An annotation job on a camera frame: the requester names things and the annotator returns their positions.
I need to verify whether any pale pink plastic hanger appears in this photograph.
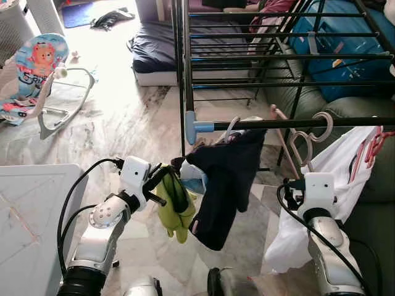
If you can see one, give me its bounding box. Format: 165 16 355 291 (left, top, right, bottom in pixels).
270 105 335 181

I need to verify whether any robot left leg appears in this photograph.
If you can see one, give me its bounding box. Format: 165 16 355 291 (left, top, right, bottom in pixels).
123 276 162 296

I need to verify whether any white air purifier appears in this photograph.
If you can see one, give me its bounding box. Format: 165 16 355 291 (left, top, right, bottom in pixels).
0 0 65 62

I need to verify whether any colourful baby bouncer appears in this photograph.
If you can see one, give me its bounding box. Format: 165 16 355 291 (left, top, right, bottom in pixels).
0 33 98 139

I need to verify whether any white garment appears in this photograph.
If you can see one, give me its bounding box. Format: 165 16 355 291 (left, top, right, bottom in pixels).
264 126 386 274

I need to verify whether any white folding table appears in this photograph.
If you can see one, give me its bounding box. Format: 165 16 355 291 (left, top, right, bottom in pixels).
0 163 89 296

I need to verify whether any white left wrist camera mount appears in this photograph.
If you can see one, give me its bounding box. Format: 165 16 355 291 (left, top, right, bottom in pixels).
118 156 152 204

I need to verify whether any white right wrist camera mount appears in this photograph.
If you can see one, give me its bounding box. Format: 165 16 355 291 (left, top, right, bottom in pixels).
302 173 336 216

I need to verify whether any grey hanger hook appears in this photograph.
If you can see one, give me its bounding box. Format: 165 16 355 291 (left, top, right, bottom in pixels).
221 116 243 144

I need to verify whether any pink cloth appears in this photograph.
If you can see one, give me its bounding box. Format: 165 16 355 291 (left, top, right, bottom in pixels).
250 0 297 35

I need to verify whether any lime green garment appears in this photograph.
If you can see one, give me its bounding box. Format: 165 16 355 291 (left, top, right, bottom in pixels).
154 165 198 244

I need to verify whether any robot right leg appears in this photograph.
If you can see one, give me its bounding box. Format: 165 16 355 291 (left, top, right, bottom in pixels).
207 267 260 296

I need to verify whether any navy blue garment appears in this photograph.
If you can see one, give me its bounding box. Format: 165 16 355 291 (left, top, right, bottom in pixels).
170 126 267 250

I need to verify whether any black metal drying rack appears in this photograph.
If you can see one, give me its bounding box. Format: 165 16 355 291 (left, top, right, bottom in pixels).
173 0 395 170

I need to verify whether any robot leg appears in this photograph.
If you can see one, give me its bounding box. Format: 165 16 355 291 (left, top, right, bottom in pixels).
123 276 162 296
207 267 260 296

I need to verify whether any blue floor mat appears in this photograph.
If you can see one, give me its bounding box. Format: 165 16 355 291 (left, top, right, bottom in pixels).
60 2 96 28

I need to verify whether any red plastic hanger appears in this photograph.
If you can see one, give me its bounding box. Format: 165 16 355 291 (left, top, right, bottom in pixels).
355 125 395 183

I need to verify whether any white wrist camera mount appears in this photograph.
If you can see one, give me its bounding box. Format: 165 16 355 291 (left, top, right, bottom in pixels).
118 156 152 204
302 173 336 216

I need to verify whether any black item on floor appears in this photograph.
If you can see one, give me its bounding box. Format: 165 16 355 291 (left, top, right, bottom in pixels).
91 7 135 30

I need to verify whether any dark mattress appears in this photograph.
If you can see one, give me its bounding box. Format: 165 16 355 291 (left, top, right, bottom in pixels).
128 20 272 87

